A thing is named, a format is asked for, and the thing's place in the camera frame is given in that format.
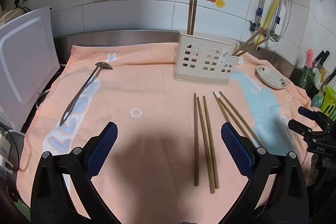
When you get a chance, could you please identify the green dish rack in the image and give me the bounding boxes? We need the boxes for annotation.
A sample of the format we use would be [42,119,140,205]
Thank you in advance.
[319,86,336,121]

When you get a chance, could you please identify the white floral ceramic plate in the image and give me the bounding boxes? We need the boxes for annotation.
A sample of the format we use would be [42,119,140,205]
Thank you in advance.
[256,65,287,90]

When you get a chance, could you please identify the pink bottle brush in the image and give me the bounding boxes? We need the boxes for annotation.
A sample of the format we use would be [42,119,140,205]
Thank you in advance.
[305,48,314,68]

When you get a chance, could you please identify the wooden chopstick in holder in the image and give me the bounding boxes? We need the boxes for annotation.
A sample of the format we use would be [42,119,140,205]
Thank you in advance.
[189,0,197,35]
[236,36,270,57]
[186,0,194,35]
[231,28,265,56]

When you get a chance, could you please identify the peach printed towel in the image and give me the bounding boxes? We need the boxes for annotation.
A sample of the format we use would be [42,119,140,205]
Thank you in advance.
[17,43,317,223]

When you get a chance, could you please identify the cream plastic utensil holder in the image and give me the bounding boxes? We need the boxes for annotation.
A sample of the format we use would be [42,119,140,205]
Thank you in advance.
[174,30,239,85]

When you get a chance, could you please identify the white microwave oven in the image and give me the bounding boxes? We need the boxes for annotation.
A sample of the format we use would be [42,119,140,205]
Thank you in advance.
[0,6,60,131]

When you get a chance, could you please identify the metal ladle spoon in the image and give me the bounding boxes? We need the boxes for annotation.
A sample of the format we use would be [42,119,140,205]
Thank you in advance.
[59,61,113,127]

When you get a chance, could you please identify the black handled knife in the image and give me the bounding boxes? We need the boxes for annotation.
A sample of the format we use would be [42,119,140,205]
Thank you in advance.
[313,51,330,69]

